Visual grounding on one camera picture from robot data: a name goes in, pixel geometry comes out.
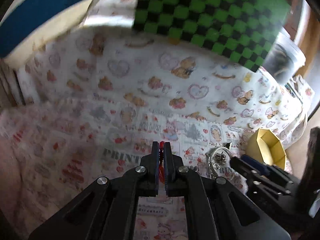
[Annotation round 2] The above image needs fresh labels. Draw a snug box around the wooden window frame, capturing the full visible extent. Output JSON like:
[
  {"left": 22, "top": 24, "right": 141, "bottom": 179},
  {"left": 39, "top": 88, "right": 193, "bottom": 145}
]
[{"left": 284, "top": 0, "right": 319, "bottom": 78}]

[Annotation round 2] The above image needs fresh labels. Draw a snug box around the yellow octagonal jewelry box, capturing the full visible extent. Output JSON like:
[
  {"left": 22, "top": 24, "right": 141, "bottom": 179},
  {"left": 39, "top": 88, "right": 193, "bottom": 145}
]
[{"left": 246, "top": 129, "right": 286, "bottom": 170}]

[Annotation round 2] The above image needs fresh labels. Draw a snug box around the strawberry print bed sheet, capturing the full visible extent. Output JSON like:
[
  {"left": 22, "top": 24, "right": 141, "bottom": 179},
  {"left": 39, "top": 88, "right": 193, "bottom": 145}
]
[{"left": 1, "top": 99, "right": 251, "bottom": 239}]

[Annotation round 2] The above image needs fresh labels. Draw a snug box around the striped Paris tote bag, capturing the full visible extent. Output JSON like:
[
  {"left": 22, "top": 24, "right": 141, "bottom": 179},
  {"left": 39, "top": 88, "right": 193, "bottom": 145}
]
[{"left": 1, "top": 0, "right": 83, "bottom": 68}]

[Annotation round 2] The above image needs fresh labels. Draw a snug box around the silver bangle ring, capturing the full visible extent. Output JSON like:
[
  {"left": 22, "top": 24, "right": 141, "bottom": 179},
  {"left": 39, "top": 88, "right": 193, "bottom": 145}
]
[{"left": 206, "top": 146, "right": 241, "bottom": 181}]

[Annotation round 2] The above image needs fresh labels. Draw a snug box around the silver charm chain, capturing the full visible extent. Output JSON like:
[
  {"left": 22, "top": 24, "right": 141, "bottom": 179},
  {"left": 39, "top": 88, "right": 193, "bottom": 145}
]
[{"left": 212, "top": 152, "right": 228, "bottom": 172}]

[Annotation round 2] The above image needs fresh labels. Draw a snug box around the clear plastic lidded tub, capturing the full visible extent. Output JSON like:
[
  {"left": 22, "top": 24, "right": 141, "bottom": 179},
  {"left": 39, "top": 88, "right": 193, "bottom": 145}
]
[{"left": 262, "top": 32, "right": 306, "bottom": 85}]

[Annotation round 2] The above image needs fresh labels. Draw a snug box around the red beaded bracelet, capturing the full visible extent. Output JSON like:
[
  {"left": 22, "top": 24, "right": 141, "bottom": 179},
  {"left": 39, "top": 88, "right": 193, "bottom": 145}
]
[{"left": 158, "top": 141, "right": 167, "bottom": 184}]

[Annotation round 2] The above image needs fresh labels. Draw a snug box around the teddy bear print cloth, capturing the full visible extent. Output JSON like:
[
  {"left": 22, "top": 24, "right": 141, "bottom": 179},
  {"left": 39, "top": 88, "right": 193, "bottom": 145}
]
[{"left": 17, "top": 26, "right": 315, "bottom": 147}]

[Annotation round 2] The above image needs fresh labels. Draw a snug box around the green black checkered box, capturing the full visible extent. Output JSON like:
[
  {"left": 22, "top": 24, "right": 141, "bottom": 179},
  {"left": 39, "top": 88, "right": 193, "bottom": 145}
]
[{"left": 132, "top": 0, "right": 290, "bottom": 72}]

